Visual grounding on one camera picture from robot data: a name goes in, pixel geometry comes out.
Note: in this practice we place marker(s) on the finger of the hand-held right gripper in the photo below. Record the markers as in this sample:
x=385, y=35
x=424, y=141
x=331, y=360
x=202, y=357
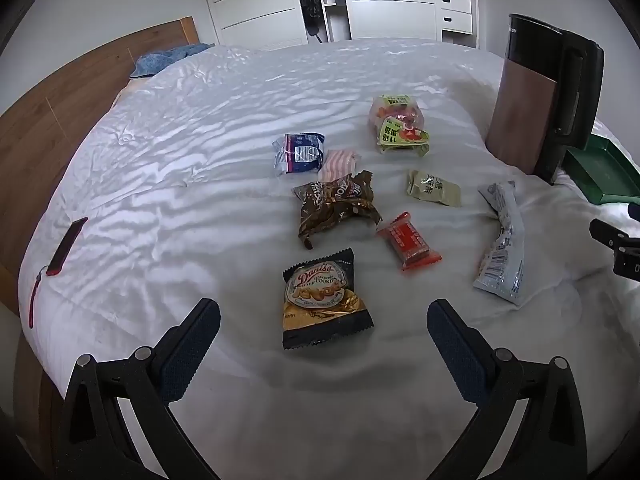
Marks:
x=635, y=211
x=622, y=255

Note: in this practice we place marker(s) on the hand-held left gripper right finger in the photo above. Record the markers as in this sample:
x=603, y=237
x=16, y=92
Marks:
x=457, y=350

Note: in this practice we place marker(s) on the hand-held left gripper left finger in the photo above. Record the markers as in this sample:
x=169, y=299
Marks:
x=192, y=350

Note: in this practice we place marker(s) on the green plastic tray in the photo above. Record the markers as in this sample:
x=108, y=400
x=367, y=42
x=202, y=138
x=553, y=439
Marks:
x=600, y=170

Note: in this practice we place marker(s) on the pink striped snack packet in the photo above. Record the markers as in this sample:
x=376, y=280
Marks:
x=341, y=162

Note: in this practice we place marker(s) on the long white snack packet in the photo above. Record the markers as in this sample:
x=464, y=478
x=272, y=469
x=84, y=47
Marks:
x=502, y=255

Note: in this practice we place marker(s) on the red snack packet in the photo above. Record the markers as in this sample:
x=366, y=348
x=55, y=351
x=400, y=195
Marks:
x=407, y=240

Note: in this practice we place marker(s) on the black and gold cookie packet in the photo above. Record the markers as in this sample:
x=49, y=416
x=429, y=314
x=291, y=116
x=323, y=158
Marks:
x=320, y=300

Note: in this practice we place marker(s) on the brown and black electric kettle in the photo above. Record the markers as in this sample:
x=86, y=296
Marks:
x=520, y=115

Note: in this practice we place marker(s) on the black phone with red edge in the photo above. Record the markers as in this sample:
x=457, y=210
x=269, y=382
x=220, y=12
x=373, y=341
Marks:
x=67, y=245

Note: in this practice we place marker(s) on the olive green snack packet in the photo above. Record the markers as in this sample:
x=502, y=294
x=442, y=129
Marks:
x=432, y=187

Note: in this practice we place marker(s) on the white quilted blanket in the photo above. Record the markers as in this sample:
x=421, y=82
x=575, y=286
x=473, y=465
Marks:
x=200, y=185

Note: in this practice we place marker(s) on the brown crinkled snack packet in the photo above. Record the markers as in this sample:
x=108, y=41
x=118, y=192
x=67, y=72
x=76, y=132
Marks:
x=330, y=205

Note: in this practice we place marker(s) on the blue and white snack packet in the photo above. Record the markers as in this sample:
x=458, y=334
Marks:
x=300, y=155

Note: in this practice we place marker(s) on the clear green-labelled snack bag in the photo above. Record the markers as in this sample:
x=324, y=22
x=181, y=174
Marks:
x=400, y=120

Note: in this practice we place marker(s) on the white drawer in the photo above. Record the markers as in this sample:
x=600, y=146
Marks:
x=456, y=22
x=456, y=4

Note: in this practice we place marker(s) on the wooden headboard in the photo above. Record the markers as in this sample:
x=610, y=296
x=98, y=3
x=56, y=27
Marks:
x=60, y=95

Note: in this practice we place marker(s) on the blue cloth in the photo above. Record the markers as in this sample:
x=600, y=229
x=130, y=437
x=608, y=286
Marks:
x=165, y=57

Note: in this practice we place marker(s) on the white wardrobe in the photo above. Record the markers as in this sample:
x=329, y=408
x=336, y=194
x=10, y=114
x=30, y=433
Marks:
x=390, y=0

